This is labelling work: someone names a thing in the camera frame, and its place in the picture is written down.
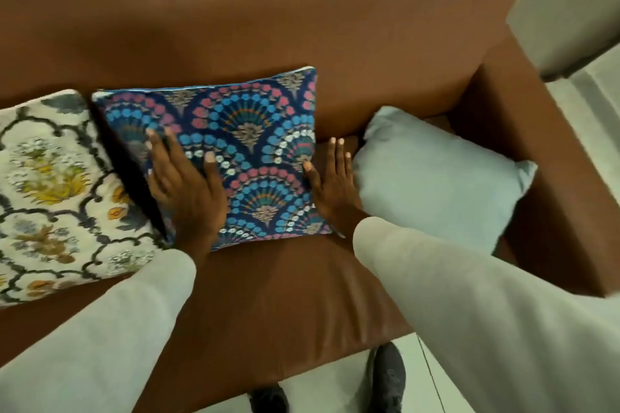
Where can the person's left hand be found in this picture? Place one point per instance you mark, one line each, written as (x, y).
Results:
(191, 199)

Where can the person's right hand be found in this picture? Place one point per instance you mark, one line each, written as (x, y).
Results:
(334, 195)

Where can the person's right thumb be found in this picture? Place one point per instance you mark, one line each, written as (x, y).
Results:
(311, 174)

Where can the person's right middle finger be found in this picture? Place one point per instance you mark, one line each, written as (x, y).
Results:
(341, 156)

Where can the person's left middle finger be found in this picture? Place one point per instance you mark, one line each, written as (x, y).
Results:
(156, 146)

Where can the person's left thumb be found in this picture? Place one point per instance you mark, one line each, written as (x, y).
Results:
(213, 170)

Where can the blue fan-patterned cushion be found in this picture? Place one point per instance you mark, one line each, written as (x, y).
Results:
(261, 137)

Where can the person's left forearm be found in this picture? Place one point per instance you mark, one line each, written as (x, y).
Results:
(97, 340)

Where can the person's right forearm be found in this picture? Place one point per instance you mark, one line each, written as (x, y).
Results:
(484, 320)

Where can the plain light blue cushion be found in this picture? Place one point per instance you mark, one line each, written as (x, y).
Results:
(436, 175)

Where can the white floral cushion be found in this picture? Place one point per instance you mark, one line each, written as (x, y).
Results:
(48, 185)

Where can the brown leather sofa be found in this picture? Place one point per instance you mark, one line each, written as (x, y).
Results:
(290, 35)

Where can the black shoe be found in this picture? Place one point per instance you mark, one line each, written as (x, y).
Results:
(387, 379)
(269, 400)

